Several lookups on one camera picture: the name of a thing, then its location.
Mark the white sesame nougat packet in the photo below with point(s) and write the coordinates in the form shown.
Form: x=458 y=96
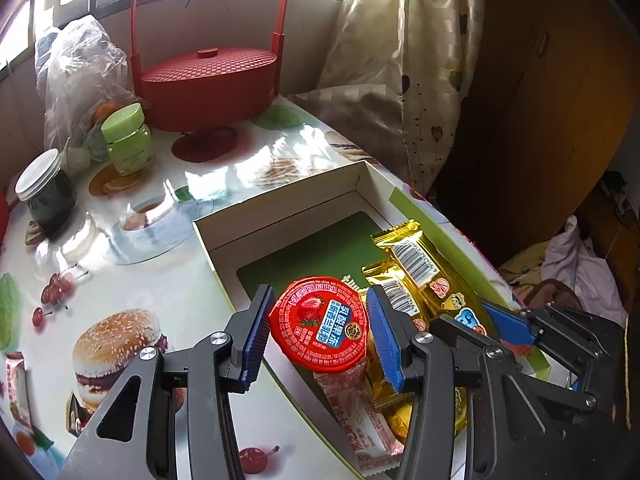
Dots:
x=17 y=389

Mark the floral cream curtain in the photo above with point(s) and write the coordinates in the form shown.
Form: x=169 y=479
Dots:
x=394 y=79

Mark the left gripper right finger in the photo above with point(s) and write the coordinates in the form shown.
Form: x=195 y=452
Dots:
x=510 y=435

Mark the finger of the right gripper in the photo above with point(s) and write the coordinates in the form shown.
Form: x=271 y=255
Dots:
x=477 y=358
x=510 y=322

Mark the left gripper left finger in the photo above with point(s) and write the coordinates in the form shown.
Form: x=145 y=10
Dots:
x=132 y=433

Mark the red basket with handle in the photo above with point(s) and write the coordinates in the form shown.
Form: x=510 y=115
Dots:
x=208 y=88

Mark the long gold snack bar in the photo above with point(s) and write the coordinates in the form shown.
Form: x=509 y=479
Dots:
x=441 y=288
x=409 y=362

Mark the green lidded jar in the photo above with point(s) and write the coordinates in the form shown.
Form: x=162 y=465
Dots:
x=128 y=139

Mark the green white gift box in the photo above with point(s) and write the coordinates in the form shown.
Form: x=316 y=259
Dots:
x=321 y=225

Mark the clear plastic bag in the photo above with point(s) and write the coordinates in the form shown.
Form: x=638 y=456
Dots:
x=78 y=70

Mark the yellow peanut candy packet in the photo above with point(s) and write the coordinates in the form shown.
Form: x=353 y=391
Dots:
x=398 y=418

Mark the dark jar white lid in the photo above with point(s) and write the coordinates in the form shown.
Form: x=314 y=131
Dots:
x=47 y=191

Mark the orange jelly cup red lid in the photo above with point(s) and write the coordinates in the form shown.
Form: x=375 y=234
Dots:
x=321 y=325

